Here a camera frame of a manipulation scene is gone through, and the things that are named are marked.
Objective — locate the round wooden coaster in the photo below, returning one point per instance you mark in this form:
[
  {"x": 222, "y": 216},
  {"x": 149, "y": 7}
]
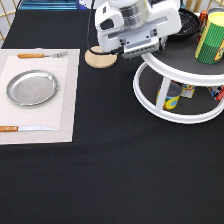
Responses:
[{"x": 100, "y": 60}]

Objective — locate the black bowl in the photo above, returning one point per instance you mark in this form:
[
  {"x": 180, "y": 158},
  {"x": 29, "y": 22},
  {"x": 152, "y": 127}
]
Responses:
[{"x": 190, "y": 25}]

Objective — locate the yellow blue can lower tier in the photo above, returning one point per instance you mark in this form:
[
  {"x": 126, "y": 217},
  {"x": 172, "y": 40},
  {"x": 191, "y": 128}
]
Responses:
[{"x": 173, "y": 95}]

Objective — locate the wooden handled fork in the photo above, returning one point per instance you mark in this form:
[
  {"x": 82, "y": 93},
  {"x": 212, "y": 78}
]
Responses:
[{"x": 41, "y": 55}]

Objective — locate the wooden handled knife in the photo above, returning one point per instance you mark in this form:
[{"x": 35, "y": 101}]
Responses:
[{"x": 25, "y": 128}]

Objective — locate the red box lower tier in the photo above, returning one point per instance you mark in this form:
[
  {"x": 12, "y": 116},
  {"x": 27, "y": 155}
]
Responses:
[{"x": 217, "y": 92}]

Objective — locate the round silver metal plate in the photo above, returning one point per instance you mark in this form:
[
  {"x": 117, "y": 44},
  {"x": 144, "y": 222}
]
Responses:
[{"x": 32, "y": 87}]

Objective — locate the red butter box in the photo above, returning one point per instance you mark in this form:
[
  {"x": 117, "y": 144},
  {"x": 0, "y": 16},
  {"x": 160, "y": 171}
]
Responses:
[{"x": 203, "y": 19}]

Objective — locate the yellow green cylinder can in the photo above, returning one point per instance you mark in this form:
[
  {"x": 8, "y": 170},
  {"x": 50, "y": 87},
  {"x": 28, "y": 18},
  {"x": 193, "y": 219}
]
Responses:
[{"x": 210, "y": 49}]

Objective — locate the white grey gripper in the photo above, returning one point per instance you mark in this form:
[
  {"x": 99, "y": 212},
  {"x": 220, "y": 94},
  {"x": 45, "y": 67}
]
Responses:
[{"x": 135, "y": 27}]

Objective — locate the beige woven placemat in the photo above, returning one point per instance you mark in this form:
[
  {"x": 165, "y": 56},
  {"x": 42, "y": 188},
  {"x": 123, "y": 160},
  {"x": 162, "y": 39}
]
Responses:
[{"x": 58, "y": 112}]

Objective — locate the small carton lower tier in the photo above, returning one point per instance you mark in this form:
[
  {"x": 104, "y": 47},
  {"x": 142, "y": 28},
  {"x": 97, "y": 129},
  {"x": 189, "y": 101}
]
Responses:
[{"x": 188, "y": 91}]

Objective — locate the white two-tier lazy Susan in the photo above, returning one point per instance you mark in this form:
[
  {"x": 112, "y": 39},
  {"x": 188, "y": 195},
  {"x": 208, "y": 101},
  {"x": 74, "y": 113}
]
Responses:
[{"x": 177, "y": 63}]

